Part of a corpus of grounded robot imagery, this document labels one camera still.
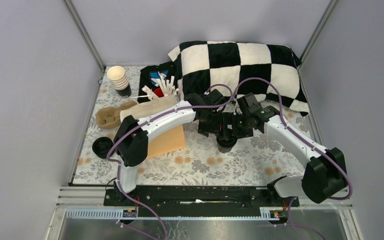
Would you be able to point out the aluminium frame post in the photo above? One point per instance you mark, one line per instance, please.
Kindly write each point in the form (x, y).
(69, 5)
(332, 5)

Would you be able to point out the black white checkered blanket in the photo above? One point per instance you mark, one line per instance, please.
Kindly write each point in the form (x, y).
(269, 71)

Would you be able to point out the floral patterned table mat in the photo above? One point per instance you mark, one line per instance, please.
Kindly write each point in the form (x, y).
(253, 161)

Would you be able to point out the left aluminium frame post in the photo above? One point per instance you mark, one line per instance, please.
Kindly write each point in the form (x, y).
(69, 5)

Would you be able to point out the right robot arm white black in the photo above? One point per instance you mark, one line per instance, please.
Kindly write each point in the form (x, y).
(324, 169)

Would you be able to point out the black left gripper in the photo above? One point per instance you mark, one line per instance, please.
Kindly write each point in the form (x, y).
(215, 128)

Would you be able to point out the black blue printed cloth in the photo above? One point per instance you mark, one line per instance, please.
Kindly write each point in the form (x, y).
(149, 77)

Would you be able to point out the right aluminium frame post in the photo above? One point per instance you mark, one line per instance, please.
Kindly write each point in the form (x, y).
(332, 5)

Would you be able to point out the stack of paper cups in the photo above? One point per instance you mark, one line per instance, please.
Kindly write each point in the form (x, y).
(119, 81)

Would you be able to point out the single black paper cup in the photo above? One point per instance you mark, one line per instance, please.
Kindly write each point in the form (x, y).
(225, 146)

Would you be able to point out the red cup holder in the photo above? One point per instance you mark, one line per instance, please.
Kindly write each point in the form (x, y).
(158, 92)

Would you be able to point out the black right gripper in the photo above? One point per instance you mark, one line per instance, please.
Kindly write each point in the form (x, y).
(227, 118)

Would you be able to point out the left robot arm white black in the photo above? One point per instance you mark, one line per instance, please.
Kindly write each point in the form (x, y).
(130, 147)

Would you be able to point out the white brown paper bag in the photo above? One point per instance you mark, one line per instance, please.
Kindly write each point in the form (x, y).
(169, 141)

